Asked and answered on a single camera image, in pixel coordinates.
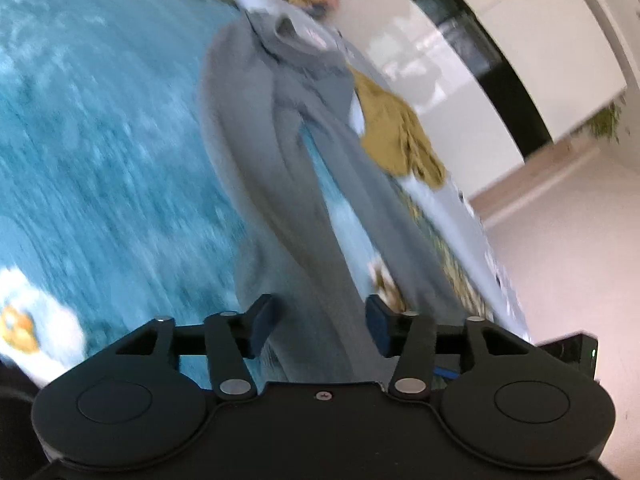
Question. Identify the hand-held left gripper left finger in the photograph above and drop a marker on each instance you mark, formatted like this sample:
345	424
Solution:
262	325

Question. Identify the green potted plant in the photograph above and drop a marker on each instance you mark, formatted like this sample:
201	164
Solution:
607	120

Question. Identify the white wardrobe with black band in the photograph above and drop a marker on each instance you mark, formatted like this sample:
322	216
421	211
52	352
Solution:
450	60

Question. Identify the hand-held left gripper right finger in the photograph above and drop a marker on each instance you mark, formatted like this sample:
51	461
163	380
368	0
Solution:
377	327

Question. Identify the mustard knitted sweater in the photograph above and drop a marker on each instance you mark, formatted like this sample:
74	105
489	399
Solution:
395	135

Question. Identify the teal floral bed blanket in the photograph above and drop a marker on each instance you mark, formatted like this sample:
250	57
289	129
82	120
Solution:
100	135

